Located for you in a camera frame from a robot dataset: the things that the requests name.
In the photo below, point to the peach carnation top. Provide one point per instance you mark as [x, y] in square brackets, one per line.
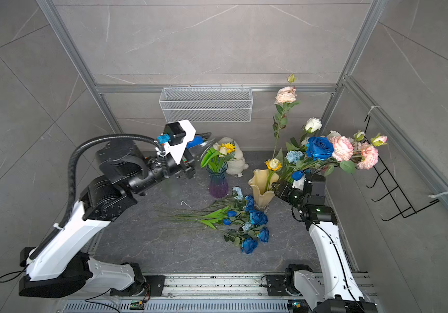
[286, 95]

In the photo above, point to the blue purple ribbed vase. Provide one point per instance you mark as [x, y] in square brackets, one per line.
[218, 185]

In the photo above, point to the white wire wall basket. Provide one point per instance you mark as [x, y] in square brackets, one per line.
[207, 104]

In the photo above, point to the blue rose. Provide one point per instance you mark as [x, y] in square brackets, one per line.
[246, 244]
[254, 217]

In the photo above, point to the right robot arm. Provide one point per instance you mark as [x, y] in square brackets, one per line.
[339, 291]

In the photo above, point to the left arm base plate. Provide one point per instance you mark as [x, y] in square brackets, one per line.
[151, 285]

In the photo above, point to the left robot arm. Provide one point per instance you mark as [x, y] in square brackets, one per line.
[130, 164]

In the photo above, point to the blue rose low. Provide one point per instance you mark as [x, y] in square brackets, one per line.
[264, 235]

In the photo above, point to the black wire hook rack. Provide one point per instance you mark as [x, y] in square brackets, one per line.
[394, 195]

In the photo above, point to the pink carnation pair right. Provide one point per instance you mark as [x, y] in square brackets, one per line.
[364, 155]

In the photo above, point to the white rose cluster right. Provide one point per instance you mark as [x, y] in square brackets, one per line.
[336, 134]

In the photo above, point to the cream wavy glass vase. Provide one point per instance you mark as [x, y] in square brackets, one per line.
[261, 184]

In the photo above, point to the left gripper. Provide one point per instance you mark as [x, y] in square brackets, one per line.
[185, 159]

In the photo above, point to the yellow sunflower centre vase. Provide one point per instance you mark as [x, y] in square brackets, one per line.
[227, 148]

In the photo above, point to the blue tulip vase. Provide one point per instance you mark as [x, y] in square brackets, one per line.
[200, 145]
[219, 214]
[211, 223]
[297, 175]

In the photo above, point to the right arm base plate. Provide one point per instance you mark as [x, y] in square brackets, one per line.
[275, 285]

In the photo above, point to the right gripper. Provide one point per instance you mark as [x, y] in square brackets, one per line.
[284, 188]

